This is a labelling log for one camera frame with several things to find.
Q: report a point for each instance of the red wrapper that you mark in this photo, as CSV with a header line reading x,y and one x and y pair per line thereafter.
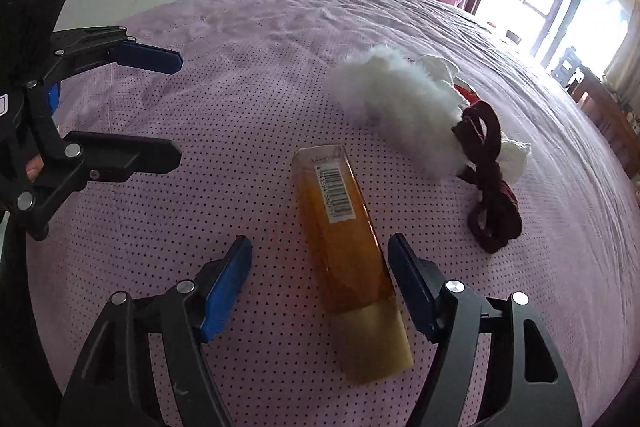
x,y
467,94

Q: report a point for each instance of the blue plastic stool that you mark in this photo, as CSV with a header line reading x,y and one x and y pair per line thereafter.
x,y
567,67

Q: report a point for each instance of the patterned curtain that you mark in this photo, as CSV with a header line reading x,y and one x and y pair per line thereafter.
x,y
625,57

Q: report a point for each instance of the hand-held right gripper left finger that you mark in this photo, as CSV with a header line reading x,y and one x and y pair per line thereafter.
x,y
225,292

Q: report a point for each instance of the wooden desk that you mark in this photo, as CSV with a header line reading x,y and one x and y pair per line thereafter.
x,y
610,117

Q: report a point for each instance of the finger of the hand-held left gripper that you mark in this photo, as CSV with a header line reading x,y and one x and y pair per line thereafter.
x,y
150,58
120,159

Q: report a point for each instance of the maroon ribbon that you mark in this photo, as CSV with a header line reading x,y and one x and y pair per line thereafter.
x,y
492,192

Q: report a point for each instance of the white crumpled tissue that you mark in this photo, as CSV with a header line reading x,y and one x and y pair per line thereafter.
x,y
515,159

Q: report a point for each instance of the white fluffy plush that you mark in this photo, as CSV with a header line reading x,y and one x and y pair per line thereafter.
x,y
400,107

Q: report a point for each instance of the pink dotted bed sheet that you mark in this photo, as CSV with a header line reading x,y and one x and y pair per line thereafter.
x,y
250,117

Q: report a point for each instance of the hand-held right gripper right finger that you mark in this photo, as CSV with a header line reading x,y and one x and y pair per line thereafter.
x,y
412,289

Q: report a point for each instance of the orange tube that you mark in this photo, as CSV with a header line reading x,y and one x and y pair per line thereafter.
x,y
345,247

